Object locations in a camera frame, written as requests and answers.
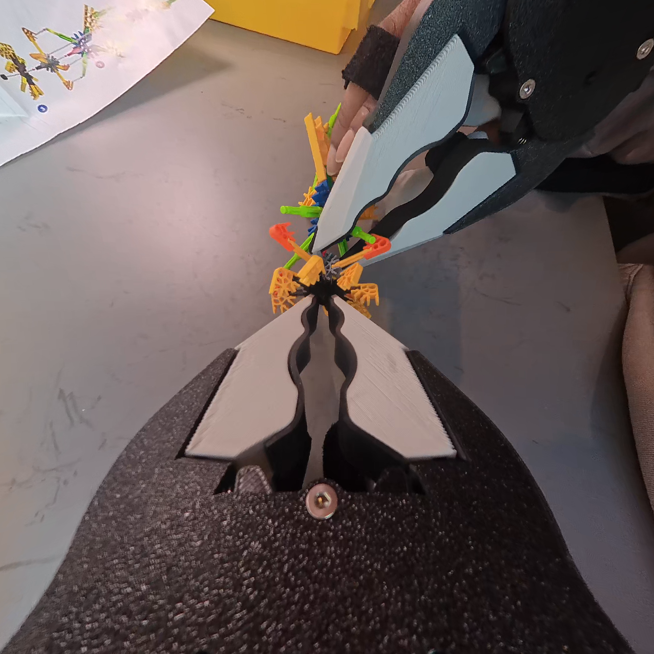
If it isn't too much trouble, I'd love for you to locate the person's right forearm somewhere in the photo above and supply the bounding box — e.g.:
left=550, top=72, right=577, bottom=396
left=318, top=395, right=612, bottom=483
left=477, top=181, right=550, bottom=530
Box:
left=536, top=66, right=654, bottom=197

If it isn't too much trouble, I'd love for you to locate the grey desk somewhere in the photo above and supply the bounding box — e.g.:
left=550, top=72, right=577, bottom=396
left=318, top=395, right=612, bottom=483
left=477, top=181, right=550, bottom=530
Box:
left=0, top=20, right=654, bottom=650

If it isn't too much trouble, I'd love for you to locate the large blue green toy assembly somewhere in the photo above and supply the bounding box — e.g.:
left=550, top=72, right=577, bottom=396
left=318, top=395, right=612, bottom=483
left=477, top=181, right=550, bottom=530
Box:
left=280, top=174, right=381, bottom=271

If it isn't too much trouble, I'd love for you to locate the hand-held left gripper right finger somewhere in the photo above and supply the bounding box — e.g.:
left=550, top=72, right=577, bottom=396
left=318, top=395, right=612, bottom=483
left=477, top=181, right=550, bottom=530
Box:
left=324, top=296, right=457, bottom=491

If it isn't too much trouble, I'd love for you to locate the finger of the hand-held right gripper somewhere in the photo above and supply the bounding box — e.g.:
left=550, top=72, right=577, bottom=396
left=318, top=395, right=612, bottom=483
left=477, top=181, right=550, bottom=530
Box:
left=365, top=151, right=517, bottom=266
left=313, top=35, right=476, bottom=253

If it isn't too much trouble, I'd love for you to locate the yellow black toy wheel assembly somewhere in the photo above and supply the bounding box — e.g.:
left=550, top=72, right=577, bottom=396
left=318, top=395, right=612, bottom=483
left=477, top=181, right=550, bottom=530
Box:
left=269, top=222, right=393, bottom=320

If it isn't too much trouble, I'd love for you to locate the white instruction sheet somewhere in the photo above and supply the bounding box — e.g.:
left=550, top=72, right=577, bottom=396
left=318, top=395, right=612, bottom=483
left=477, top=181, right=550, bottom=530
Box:
left=0, top=0, right=215, bottom=167

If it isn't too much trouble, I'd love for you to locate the yellow plastic bin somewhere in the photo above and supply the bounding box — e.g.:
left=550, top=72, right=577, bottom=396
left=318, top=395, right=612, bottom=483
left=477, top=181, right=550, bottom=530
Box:
left=204, top=0, right=376, bottom=54

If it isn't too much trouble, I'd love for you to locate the person's torso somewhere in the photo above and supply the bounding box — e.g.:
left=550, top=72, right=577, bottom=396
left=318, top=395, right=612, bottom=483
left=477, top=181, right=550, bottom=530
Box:
left=618, top=263, right=654, bottom=512

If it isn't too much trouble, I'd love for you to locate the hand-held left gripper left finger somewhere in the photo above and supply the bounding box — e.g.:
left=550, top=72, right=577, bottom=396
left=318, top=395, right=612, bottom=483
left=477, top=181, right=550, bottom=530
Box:
left=185, top=295, right=313, bottom=491

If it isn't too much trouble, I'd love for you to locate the person's right hand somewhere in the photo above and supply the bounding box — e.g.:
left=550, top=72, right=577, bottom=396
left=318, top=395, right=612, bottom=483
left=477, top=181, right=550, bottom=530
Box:
left=327, top=0, right=426, bottom=177

